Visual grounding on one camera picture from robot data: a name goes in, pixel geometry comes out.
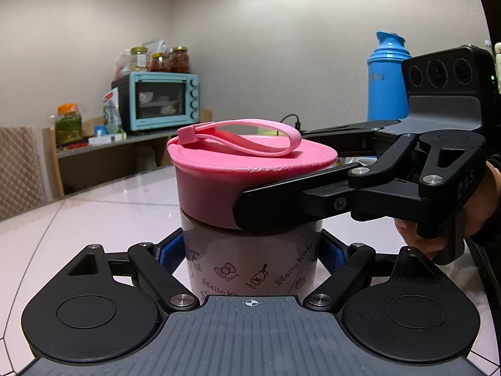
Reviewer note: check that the green jar with orange lid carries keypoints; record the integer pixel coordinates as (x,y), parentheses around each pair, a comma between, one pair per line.
(69,125)

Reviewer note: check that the green and white snack bag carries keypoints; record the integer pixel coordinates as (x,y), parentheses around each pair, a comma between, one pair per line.
(112,113)

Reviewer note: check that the person's right hand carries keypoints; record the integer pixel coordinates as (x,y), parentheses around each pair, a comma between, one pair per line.
(411,237)

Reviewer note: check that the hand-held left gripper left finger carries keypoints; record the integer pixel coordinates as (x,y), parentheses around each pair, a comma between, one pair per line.
(170,252)

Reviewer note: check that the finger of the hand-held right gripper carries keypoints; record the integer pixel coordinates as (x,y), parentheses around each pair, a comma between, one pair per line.
(352,135)
(282,203)

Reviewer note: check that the gold-lidded glass jar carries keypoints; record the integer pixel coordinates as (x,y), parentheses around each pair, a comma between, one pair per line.
(139,59)

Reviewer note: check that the white and green flat box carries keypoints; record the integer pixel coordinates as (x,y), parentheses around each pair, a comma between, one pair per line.
(107,138)

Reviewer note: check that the tall red-filled glass jar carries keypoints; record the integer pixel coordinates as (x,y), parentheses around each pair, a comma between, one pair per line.
(180,60)

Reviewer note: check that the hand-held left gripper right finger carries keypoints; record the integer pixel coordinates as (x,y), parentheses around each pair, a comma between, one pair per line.
(334,252)

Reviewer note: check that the wooden shelf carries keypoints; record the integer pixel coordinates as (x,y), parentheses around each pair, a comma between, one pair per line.
(113,160)

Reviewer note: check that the blue thermos flask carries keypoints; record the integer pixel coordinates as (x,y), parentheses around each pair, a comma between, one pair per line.
(385,82)

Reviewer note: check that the white paper bag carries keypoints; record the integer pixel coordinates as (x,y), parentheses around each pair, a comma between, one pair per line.
(154,46)

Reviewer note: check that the small blue box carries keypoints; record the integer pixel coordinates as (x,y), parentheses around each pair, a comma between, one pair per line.
(100,131)

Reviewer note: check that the teal toaster oven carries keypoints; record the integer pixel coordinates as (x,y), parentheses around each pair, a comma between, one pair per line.
(156,102)

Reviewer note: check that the pink printed thermos bottle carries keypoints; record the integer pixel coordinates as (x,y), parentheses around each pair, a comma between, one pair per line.
(250,258)

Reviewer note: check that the small red-filled glass jar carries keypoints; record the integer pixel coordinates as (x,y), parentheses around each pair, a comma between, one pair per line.
(160,62)

